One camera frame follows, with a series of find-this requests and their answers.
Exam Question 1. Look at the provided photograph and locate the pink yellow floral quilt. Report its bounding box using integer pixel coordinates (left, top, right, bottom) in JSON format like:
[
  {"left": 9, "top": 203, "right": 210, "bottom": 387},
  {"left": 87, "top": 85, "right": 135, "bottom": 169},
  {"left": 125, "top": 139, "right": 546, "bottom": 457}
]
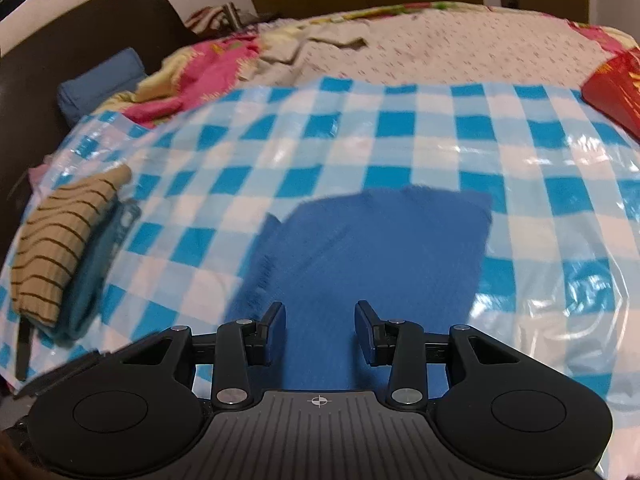
[{"left": 93, "top": 34, "right": 260, "bottom": 128}]

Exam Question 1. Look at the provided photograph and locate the white floral bed sheet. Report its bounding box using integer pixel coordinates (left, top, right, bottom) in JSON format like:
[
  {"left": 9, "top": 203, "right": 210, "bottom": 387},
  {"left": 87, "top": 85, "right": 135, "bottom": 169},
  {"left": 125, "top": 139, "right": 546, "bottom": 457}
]
[{"left": 240, "top": 1, "right": 640, "bottom": 94}]

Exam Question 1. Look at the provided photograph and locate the blue white checkered plastic sheet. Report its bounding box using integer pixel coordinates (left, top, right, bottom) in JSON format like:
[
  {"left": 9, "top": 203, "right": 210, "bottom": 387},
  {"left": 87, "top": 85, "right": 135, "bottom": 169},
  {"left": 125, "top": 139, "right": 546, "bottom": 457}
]
[{"left": 28, "top": 78, "right": 639, "bottom": 479}]

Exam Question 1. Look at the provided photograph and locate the blue pillow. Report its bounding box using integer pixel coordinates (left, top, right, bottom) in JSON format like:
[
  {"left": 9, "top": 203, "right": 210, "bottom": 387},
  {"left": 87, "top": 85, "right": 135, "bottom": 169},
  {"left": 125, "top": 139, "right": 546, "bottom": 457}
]
[{"left": 56, "top": 48, "right": 146, "bottom": 128}]

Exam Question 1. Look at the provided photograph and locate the red white striped cloth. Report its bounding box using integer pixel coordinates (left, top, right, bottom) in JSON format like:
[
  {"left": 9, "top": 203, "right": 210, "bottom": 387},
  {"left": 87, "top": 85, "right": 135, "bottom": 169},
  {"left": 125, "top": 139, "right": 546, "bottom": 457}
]
[{"left": 184, "top": 3, "right": 258, "bottom": 40}]

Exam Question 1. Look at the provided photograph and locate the red gift bag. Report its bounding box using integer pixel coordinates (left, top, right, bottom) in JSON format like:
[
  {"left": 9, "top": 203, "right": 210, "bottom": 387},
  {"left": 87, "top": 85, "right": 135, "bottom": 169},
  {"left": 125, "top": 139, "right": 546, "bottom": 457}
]
[{"left": 580, "top": 48, "right": 640, "bottom": 141}]

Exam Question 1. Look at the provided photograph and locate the dark wooden headboard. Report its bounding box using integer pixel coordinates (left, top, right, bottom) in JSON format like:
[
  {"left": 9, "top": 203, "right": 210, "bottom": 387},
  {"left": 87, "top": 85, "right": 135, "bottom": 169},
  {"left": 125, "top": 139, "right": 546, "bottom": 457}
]
[{"left": 0, "top": 0, "right": 196, "bottom": 255}]

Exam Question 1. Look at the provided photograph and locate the blue striped knit sweater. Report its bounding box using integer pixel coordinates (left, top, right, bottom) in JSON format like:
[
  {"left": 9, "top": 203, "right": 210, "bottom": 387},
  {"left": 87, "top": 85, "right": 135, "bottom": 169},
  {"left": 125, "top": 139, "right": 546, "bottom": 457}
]
[{"left": 227, "top": 186, "right": 491, "bottom": 391}]

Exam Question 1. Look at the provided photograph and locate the beige crumpled cloth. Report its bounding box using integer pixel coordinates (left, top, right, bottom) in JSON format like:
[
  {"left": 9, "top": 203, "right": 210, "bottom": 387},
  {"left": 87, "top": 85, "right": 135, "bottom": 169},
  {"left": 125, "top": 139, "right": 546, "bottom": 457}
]
[{"left": 241, "top": 21, "right": 370, "bottom": 86}]

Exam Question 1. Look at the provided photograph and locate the beige brown striped folded garment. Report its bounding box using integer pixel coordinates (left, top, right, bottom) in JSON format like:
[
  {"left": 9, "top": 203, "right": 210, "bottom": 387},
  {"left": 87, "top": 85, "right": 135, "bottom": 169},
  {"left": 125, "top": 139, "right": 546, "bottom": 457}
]
[{"left": 11, "top": 165, "right": 131, "bottom": 327}]

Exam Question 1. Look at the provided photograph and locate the teal folded garment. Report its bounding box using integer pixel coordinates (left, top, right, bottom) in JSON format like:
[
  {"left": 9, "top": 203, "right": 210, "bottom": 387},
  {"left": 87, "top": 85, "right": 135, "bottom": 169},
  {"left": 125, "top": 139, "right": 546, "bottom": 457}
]
[{"left": 48, "top": 200, "right": 141, "bottom": 344}]

